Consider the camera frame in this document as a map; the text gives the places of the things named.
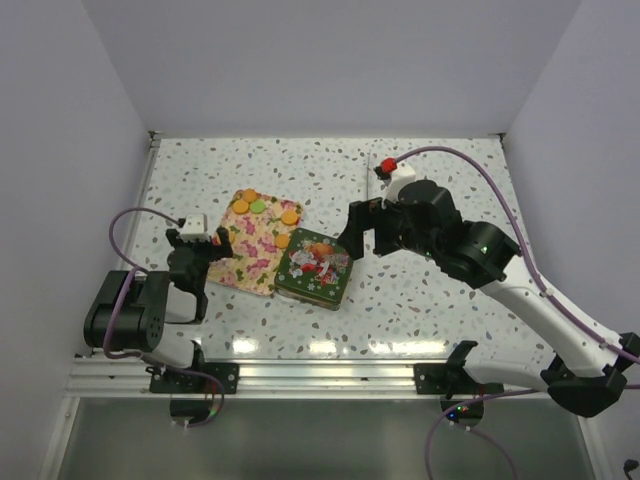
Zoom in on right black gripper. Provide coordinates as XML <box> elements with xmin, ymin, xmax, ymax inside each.
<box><xmin>337</xmin><ymin>196</ymin><xmax>440</xmax><ymax>261</ymax></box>

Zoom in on floral rectangular tray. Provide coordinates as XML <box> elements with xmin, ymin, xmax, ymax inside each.
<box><xmin>207</xmin><ymin>189</ymin><xmax>304</xmax><ymax>296</ymax></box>

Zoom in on gold tin lid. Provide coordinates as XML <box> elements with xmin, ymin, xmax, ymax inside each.
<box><xmin>274</xmin><ymin>228</ymin><xmax>353</xmax><ymax>300</ymax></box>

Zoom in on metal tongs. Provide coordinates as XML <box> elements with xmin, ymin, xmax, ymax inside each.
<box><xmin>364</xmin><ymin>152</ymin><xmax>371</xmax><ymax>200</ymax></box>

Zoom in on square cookie tin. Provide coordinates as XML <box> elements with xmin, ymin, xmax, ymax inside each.
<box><xmin>276</xmin><ymin>290</ymin><xmax>342</xmax><ymax>311</ymax></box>

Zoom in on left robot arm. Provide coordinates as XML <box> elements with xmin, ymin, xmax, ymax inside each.
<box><xmin>83</xmin><ymin>227</ymin><xmax>233</xmax><ymax>393</ymax></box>

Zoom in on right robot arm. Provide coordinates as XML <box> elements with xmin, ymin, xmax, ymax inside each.
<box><xmin>338</xmin><ymin>180</ymin><xmax>639</xmax><ymax>418</ymax></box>

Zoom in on green round cookie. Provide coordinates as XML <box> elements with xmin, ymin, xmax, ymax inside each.
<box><xmin>250</xmin><ymin>199</ymin><xmax>267</xmax><ymax>214</ymax></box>

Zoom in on left round circuit board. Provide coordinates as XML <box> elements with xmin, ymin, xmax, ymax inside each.
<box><xmin>169</xmin><ymin>399</ymin><xmax>217</xmax><ymax>428</ymax></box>

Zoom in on round circuit board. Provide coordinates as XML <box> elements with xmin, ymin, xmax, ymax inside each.
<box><xmin>440</xmin><ymin>399</ymin><xmax>485</xmax><ymax>427</ymax></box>
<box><xmin>169</xmin><ymin>399</ymin><xmax>217</xmax><ymax>428</ymax></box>

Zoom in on right round circuit board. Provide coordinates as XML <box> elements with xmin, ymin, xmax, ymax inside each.
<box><xmin>440</xmin><ymin>399</ymin><xmax>485</xmax><ymax>427</ymax></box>

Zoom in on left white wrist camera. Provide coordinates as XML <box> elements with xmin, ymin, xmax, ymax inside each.
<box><xmin>178</xmin><ymin>213</ymin><xmax>209</xmax><ymax>242</ymax></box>

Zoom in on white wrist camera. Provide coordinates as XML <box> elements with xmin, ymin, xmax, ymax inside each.
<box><xmin>178</xmin><ymin>213</ymin><xmax>209</xmax><ymax>242</ymax></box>
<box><xmin>383</xmin><ymin>161</ymin><xmax>416</xmax><ymax>202</ymax></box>

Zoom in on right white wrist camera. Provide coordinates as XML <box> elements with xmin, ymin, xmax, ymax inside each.
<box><xmin>383</xmin><ymin>161</ymin><xmax>416</xmax><ymax>202</ymax></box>

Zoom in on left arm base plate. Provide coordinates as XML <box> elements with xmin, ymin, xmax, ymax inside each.
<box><xmin>145</xmin><ymin>362</ymin><xmax>240</xmax><ymax>394</ymax></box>

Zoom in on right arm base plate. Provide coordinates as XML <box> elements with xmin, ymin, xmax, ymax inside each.
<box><xmin>413</xmin><ymin>363</ymin><xmax>504</xmax><ymax>399</ymax></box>

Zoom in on aluminium frame rail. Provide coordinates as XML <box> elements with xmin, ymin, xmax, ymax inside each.
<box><xmin>63</xmin><ymin>355</ymin><xmax>590</xmax><ymax>400</ymax></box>

